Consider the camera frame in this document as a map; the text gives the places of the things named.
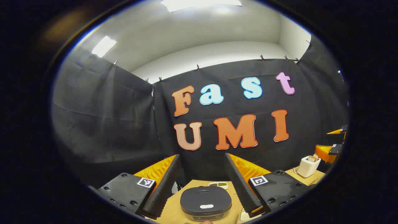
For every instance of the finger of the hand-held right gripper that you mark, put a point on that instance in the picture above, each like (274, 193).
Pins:
(337, 131)
(323, 152)

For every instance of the white rice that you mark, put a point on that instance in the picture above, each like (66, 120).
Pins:
(245, 216)

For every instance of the bread slice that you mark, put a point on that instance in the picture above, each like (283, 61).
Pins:
(317, 156)
(311, 159)

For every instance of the row of black cloth clips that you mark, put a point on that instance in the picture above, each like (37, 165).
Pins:
(197, 67)

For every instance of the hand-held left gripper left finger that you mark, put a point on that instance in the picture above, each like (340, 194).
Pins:
(166, 186)

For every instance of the clear plastic container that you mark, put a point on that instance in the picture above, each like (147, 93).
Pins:
(241, 214)

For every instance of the black silver rice cooker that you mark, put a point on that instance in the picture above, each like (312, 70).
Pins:
(205, 199)

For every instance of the small white condiment dish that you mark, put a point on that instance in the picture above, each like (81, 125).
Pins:
(218, 185)

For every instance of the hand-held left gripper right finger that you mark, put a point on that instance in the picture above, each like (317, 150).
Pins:
(239, 186)

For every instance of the white toaster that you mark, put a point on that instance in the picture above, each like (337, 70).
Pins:
(306, 169)

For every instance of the ceiling light panel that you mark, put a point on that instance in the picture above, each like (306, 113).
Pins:
(104, 46)
(200, 4)

